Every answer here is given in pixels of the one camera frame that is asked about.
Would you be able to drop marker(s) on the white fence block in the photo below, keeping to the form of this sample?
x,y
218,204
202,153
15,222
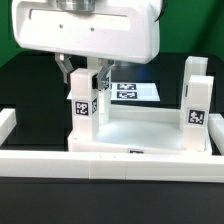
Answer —
x,y
216,130
7,123

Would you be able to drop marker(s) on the white right fence block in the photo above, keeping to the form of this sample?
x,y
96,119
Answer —
x,y
216,130

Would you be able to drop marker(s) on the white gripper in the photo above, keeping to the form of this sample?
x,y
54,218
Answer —
x,y
121,30

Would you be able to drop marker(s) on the white desk top tray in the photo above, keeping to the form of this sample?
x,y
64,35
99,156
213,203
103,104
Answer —
x,y
143,130

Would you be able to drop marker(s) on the white left fence block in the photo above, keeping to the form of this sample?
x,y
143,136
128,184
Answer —
x,y
7,123

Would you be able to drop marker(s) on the white front fence bar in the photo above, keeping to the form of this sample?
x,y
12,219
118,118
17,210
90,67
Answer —
x,y
50,164

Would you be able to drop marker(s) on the fiducial marker sheet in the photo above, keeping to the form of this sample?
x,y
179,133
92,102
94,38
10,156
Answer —
x,y
134,92

